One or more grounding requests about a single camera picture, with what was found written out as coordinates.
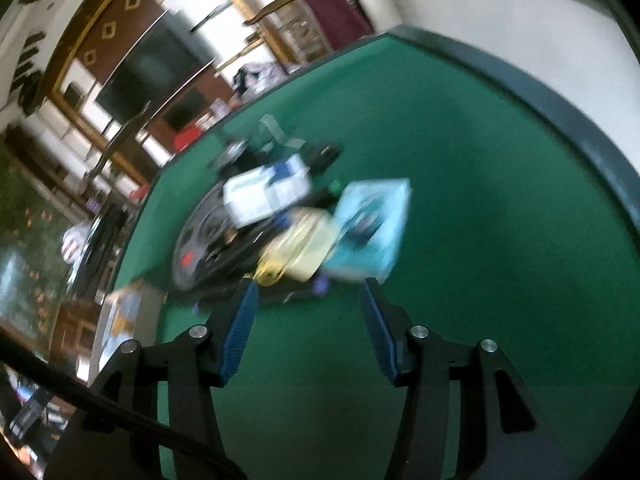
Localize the floral wall painting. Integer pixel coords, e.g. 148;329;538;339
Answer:
1;150;70;356

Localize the cream yellow cartoon case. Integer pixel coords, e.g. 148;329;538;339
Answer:
254;207;340;286

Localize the light blue tissue pack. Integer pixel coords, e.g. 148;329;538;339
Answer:
321;179;411;283

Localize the pile of clothes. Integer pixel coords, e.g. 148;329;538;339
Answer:
232;62;288;103

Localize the round grey table console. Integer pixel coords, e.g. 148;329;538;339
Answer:
171;182;235;292

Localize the wooden chair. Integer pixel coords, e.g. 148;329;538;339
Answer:
244;0;333;67

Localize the maroon cloth on chair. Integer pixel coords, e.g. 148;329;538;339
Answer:
304;0;374;50

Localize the black television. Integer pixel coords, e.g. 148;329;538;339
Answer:
96;11;217;125

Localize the white wire with plug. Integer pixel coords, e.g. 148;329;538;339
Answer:
257;112;346;162

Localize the black cylindrical motor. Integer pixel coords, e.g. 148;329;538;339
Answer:
208;139;262;174

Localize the blue white medicine box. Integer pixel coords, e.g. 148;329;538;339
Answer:
222;154;311;228

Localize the cardboard box tray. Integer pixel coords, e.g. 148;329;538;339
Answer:
88;280;166;385

